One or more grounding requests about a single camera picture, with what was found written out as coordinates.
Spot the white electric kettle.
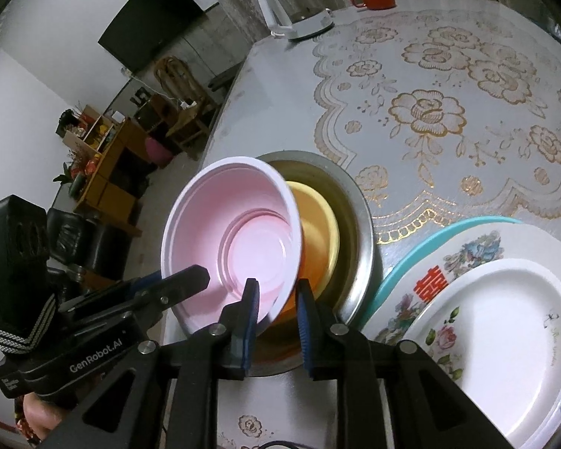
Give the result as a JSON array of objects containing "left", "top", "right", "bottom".
[{"left": 258, "top": 0, "right": 333, "bottom": 41}]

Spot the wooden chair left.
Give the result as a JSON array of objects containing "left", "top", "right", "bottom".
[{"left": 154, "top": 56, "right": 218, "bottom": 155}]

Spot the yellow bowl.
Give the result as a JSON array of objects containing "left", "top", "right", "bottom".
[{"left": 286, "top": 180, "right": 340, "bottom": 299}]

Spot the red plastic bowl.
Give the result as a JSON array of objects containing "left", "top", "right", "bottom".
[{"left": 161, "top": 156, "right": 303, "bottom": 333}]

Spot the black wall television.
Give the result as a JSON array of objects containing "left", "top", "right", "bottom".
[{"left": 98, "top": 0, "right": 218, "bottom": 73}]

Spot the wooden shelf cabinet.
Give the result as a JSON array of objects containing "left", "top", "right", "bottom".
[{"left": 61, "top": 106, "right": 172, "bottom": 237}]

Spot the stainless steel bowl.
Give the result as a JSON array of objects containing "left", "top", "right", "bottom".
[{"left": 249, "top": 150, "right": 376, "bottom": 377}]

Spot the dark wooden bench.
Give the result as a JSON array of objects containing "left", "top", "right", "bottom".
[{"left": 208, "top": 61, "right": 244, "bottom": 93}]

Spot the person left hand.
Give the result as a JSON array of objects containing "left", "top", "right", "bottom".
[{"left": 15, "top": 393, "right": 68, "bottom": 444}]

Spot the white oval rose dish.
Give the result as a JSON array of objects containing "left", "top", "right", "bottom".
[{"left": 405, "top": 259, "right": 561, "bottom": 448}]

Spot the large white patterned plate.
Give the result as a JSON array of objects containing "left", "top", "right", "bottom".
[{"left": 361, "top": 222, "right": 561, "bottom": 449}]

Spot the turquoise round plate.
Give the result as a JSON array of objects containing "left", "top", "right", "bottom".
[{"left": 355, "top": 216, "right": 521, "bottom": 329}]

